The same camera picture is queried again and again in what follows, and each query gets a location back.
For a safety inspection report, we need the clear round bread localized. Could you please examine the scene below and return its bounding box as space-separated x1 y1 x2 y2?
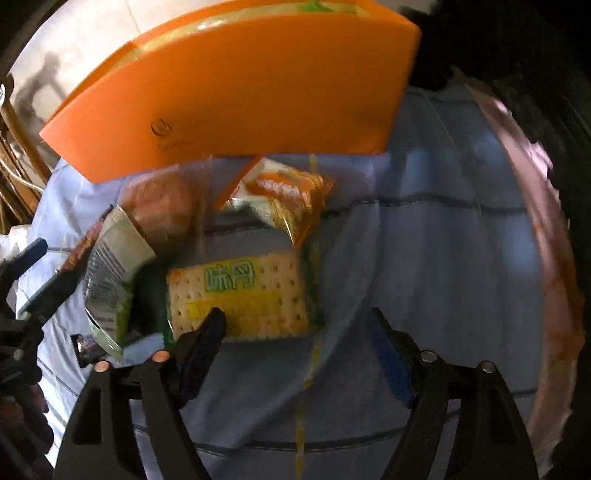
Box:
118 159 212 258

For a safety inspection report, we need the pale green snack packet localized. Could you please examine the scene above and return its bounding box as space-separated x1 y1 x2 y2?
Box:
85 205 156 362

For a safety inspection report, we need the brown carved wooden chair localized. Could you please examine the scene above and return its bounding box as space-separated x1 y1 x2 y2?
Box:
1 74 51 234

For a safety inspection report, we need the green soda cracker packet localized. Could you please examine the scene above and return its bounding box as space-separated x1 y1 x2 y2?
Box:
166 250 315 341

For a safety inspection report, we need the blue checked tablecloth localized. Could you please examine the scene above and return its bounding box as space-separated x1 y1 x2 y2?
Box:
15 85 544 480

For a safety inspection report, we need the pink floral cloth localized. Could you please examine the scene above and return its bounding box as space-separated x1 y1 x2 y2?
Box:
468 86 585 476

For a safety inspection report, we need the orange noodle snack packet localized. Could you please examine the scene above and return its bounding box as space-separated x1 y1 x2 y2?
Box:
213 156 335 248

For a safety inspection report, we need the orange cardboard box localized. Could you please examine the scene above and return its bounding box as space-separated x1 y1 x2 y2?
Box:
40 1 421 183

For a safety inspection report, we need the dark carved wooden bench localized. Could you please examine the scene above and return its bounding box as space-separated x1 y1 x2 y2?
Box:
400 1 590 230

